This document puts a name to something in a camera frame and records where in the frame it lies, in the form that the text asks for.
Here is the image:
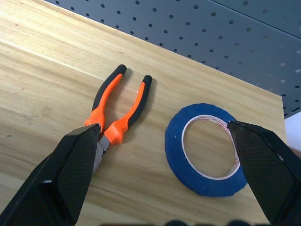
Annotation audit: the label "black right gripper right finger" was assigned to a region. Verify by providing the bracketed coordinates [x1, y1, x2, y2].
[227, 120, 301, 226]

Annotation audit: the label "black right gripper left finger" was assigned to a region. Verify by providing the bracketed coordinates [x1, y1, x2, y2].
[0, 124, 102, 226]

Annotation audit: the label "orange and black pliers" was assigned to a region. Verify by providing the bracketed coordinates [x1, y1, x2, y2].
[84, 64, 153, 175]

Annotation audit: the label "white pegboard panel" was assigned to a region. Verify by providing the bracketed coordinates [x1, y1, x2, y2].
[43, 0, 301, 120]

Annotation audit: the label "blue tape roll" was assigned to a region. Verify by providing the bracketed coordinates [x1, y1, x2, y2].
[164, 103, 248, 198]

